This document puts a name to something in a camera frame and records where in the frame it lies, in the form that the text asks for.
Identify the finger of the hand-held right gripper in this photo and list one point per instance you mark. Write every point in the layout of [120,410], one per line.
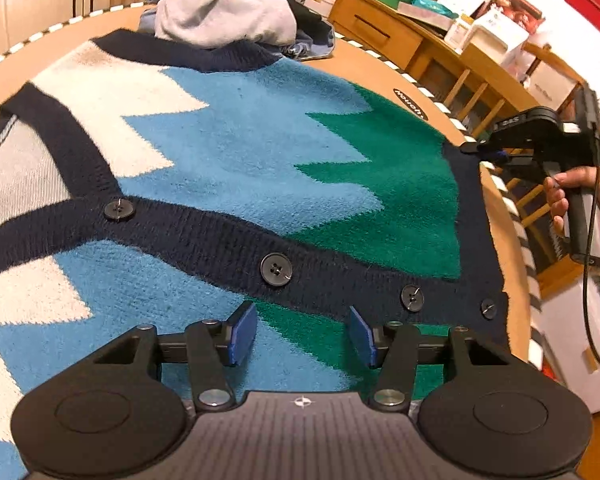
[497,162]
[472,147]

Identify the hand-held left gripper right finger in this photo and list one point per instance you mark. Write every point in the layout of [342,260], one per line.
[362,336]

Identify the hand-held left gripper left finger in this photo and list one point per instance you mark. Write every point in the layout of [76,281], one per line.
[242,334]

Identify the zigzag knit button cardigan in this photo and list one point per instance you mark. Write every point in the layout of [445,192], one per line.
[260,150]

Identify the pile of grey blue clothes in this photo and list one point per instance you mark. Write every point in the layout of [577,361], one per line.
[316,50]

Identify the person's right hand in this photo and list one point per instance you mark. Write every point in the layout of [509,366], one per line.
[556,195]

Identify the black oval table sticker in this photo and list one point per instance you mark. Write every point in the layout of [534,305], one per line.
[409,102]

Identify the white boxes on sideboard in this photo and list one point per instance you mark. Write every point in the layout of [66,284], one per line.
[497,37]

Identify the box with picture print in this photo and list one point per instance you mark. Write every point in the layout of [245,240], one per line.
[517,7]

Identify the teal flat box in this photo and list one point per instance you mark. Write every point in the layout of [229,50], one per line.
[425,10]

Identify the wooden sideboard with drawer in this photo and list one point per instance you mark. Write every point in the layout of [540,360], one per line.
[380,30]

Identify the dark navy garment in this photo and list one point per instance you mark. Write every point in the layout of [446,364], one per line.
[305,15]

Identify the grey hoodie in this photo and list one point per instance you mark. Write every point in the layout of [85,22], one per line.
[220,5]

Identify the white wardrobe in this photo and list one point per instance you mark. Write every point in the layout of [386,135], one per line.
[25,5]

